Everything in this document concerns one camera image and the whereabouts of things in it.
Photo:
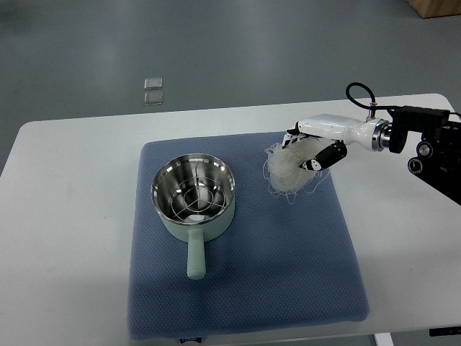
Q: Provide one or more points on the mint green steel pot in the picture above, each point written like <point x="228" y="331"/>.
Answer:
<point x="195" y="196"/>

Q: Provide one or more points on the blue textured cloth mat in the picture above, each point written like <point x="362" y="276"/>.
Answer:
<point x="278" y="265"/>

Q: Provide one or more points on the upper metal floor plate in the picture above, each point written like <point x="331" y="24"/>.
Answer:
<point x="153" y="83"/>

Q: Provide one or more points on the metal floor plate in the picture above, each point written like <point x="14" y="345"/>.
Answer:
<point x="153" y="83"/>
<point x="153" y="98"/>

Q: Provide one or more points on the white vermicelli nest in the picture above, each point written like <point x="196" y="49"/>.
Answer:
<point x="284" y="171"/>

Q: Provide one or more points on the brown cardboard box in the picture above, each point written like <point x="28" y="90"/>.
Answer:
<point x="435" y="8"/>

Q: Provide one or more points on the lower metal floor plate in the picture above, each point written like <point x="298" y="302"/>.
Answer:
<point x="153" y="98"/>

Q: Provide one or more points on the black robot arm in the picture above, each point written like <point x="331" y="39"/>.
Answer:
<point x="437" y="160"/>

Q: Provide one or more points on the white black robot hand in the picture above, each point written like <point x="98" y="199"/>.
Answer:
<point x="372" y="134"/>

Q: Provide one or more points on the white table leg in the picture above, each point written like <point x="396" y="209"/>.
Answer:
<point x="383" y="339"/>

